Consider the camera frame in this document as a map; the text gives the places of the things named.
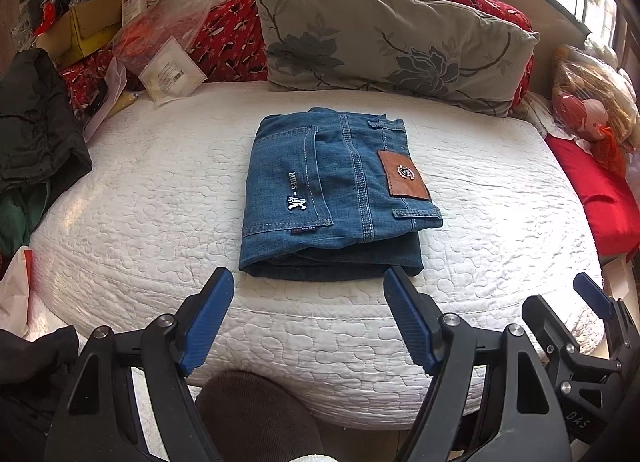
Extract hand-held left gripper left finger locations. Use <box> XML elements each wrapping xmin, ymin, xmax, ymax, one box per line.
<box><xmin>45</xmin><ymin>267</ymin><xmax>235</xmax><ymax>462</ymax></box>

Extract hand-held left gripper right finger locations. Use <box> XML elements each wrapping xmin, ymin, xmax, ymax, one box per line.
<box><xmin>383</xmin><ymin>266</ymin><xmax>571</xmax><ymax>462</ymax></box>

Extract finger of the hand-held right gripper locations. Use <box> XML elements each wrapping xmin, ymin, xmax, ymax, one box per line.
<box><xmin>522</xmin><ymin>295</ymin><xmax>582</xmax><ymax>368</ymax></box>
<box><xmin>573</xmin><ymin>273</ymin><xmax>640</xmax><ymax>359</ymax></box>

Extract blue denim pants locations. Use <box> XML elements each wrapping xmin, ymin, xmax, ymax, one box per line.
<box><xmin>239</xmin><ymin>107</ymin><xmax>445</xmax><ymax>280</ymax></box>

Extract red cushion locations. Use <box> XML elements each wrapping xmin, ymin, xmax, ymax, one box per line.
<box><xmin>545</xmin><ymin>135</ymin><xmax>640</xmax><ymax>259</ymax></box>

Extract person's brown trouser leg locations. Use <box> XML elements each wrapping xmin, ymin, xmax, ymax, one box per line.
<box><xmin>195</xmin><ymin>371</ymin><xmax>326</xmax><ymax>462</ymax></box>

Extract white quilted bed cover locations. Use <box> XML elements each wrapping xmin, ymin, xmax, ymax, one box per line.
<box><xmin>27</xmin><ymin>77</ymin><xmax>606</xmax><ymax>430</ymax></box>

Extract black cloth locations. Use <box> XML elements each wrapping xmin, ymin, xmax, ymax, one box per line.
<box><xmin>0</xmin><ymin>325</ymin><xmax>81</xmax><ymax>443</ymax></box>

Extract white plastic bag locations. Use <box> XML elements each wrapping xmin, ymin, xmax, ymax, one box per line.
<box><xmin>0</xmin><ymin>246</ymin><xmax>36</xmax><ymax>339</ymax></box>

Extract plastic bag of dolls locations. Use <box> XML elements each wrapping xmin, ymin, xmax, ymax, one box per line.
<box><xmin>552</xmin><ymin>44</ymin><xmax>640</xmax><ymax>159</ymax></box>

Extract green cloth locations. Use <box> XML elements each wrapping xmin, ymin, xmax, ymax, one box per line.
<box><xmin>0</xmin><ymin>177</ymin><xmax>57</xmax><ymax>254</ymax></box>

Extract white paper envelope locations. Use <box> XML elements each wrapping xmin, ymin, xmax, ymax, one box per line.
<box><xmin>82</xmin><ymin>56</ymin><xmax>129</xmax><ymax>143</ymax></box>

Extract white labelled packet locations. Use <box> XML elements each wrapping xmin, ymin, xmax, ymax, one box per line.
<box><xmin>138</xmin><ymin>37</ymin><xmax>207</xmax><ymax>106</ymax></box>

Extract black jacket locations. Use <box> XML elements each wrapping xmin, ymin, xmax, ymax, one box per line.
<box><xmin>0</xmin><ymin>48</ymin><xmax>94</xmax><ymax>193</ymax></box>

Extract grey floral pillow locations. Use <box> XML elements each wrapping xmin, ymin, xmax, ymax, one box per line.
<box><xmin>249</xmin><ymin>0</ymin><xmax>541</xmax><ymax>118</ymax></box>

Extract red printed cloth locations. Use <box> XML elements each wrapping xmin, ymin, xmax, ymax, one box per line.
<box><xmin>60</xmin><ymin>0</ymin><xmax>268</xmax><ymax>116</ymax></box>

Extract clear plastic bag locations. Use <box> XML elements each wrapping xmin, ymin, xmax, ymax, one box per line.
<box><xmin>112</xmin><ymin>0</ymin><xmax>251</xmax><ymax>77</ymax></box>

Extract cardboard box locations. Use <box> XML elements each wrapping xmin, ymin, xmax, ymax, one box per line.
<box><xmin>35</xmin><ymin>0</ymin><xmax>126</xmax><ymax>69</ymax></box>

